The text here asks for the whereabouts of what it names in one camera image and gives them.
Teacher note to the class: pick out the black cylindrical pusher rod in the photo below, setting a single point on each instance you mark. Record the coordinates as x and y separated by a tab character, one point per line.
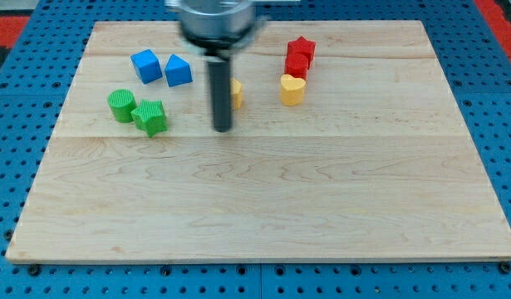
219	74

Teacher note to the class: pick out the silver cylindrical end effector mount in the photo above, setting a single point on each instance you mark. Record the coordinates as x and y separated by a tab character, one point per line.
217	27

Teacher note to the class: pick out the yellow hexagon block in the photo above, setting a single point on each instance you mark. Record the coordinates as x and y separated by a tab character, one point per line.
236	93

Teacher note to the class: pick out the yellow heart block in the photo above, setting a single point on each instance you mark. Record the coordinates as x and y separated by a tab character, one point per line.
292	90

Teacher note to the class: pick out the blue triangle block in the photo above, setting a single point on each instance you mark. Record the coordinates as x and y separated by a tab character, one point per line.
177	71

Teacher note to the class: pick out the blue cube block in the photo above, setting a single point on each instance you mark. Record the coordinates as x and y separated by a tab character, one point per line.
147	66

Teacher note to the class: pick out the red cylinder block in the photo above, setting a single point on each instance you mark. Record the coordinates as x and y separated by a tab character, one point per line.
296	65

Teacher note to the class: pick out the green star block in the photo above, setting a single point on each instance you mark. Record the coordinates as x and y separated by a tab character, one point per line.
150	117

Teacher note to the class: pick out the red star block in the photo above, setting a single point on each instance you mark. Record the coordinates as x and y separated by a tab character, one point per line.
304	47

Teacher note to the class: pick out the green cylinder block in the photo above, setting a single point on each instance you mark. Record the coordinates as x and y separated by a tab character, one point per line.
122	103

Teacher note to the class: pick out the light wooden board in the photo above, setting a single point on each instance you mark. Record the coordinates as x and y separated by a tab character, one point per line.
375	165

